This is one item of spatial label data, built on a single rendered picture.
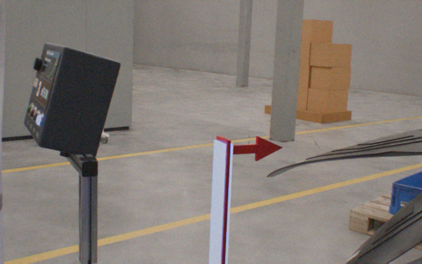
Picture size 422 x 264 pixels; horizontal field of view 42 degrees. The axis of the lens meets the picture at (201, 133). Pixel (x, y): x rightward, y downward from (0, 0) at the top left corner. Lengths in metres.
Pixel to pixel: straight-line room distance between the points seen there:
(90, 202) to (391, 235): 0.52
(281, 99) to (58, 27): 2.82
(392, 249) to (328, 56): 8.09
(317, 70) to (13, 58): 4.70
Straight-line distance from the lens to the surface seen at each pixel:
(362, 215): 3.94
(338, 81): 9.07
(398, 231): 0.86
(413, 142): 0.62
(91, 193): 1.03
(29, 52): 6.71
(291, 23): 6.90
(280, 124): 7.00
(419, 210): 0.86
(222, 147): 0.50
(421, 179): 4.40
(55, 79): 1.04
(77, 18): 6.97
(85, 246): 1.06
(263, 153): 0.53
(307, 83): 9.14
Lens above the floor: 1.28
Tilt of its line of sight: 10 degrees down
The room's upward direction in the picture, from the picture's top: 2 degrees clockwise
